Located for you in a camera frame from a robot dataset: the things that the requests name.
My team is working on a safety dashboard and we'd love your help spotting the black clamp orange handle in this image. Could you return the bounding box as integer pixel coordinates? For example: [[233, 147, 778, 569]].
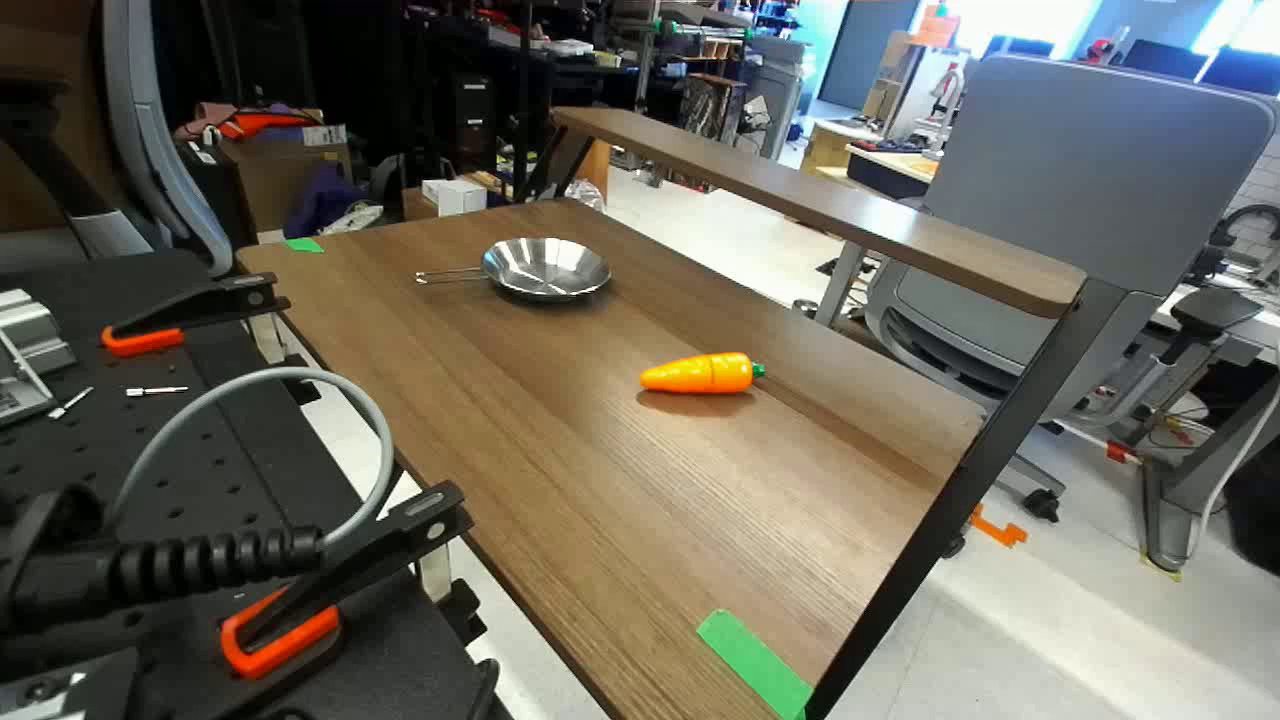
[[217, 481, 476, 683], [94, 266, 278, 365]]

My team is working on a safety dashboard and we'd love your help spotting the orange floor bracket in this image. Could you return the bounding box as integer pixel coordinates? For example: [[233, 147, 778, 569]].
[[967, 498, 1030, 551]]

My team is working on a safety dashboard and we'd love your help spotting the light wooden desk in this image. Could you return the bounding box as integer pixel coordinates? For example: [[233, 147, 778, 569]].
[[796, 115, 947, 191]]

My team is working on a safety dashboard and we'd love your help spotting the purple cloth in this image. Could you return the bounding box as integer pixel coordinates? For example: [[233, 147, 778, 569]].
[[278, 161, 372, 240]]

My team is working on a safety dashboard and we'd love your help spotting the grey furniture frame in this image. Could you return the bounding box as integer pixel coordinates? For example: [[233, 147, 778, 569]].
[[1135, 197, 1280, 574]]

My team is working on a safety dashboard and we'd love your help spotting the grey smooth cable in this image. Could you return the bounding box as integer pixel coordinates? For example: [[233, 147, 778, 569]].
[[104, 365, 405, 551]]

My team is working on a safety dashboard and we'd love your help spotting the grey metal device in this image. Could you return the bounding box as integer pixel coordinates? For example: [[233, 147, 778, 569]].
[[0, 285, 80, 432]]

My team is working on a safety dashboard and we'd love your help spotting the black slanted shelf leg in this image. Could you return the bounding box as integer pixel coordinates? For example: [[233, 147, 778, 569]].
[[796, 274, 1135, 720], [525, 122, 601, 207]]

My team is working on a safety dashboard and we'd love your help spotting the grey curved frame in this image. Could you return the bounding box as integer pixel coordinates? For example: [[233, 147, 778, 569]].
[[94, 0, 239, 278]]

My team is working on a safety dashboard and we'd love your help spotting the orange cloth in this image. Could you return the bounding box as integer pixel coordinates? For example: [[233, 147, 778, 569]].
[[211, 105, 318, 147]]

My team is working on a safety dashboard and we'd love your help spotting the raised wooden shelf board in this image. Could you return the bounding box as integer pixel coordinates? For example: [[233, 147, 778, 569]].
[[549, 105, 1093, 320]]

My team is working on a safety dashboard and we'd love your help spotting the orange toy carrot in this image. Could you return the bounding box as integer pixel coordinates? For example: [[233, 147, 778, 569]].
[[634, 346, 770, 399]]

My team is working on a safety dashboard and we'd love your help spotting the brown cardboard box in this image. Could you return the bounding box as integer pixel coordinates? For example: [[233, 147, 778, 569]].
[[217, 119, 359, 230]]

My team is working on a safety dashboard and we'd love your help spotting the black perforated board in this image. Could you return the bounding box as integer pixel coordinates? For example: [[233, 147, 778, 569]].
[[0, 249, 504, 720]]

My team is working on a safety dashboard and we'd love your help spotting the small white box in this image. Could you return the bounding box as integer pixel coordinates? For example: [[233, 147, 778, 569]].
[[415, 171, 492, 225]]

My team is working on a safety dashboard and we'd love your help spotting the grey office chair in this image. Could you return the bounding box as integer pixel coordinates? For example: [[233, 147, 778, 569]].
[[861, 50, 1280, 527]]

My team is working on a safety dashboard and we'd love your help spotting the silver metal pan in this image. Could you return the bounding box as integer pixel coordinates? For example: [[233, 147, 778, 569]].
[[413, 230, 614, 304]]

